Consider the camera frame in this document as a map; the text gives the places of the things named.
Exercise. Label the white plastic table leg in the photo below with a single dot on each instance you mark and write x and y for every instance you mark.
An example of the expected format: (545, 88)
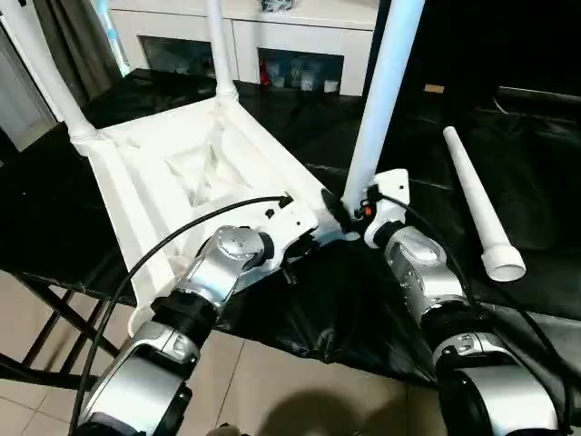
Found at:
(221, 45)
(54, 68)
(481, 195)
(383, 100)

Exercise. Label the white plastic table top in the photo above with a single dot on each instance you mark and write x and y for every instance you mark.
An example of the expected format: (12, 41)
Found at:
(181, 150)

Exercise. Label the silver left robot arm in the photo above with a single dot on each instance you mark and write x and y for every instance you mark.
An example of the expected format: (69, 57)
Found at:
(204, 281)

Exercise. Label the black mat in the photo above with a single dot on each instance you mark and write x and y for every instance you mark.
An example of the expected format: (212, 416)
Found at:
(340, 309)

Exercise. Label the white cup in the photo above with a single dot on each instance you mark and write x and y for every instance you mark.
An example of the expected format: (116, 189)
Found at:
(308, 84)
(278, 82)
(331, 86)

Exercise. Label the small tan tag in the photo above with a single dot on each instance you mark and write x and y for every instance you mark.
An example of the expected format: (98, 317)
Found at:
(433, 88)

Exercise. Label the dark brown rounded object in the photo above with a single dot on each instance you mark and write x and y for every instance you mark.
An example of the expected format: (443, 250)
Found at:
(229, 430)

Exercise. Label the long black bar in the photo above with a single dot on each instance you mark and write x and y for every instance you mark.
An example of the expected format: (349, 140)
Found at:
(540, 94)

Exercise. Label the grey speckled ornament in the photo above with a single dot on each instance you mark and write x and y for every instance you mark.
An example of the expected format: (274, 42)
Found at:
(278, 4)

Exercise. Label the white cabinet with glass doors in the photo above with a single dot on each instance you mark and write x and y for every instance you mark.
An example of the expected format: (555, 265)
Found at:
(181, 27)

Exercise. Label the grey curtain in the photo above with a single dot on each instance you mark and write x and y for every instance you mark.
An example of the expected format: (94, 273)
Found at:
(77, 45)

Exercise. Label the black folding table frame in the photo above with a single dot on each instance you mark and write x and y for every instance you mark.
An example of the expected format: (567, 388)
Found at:
(59, 336)

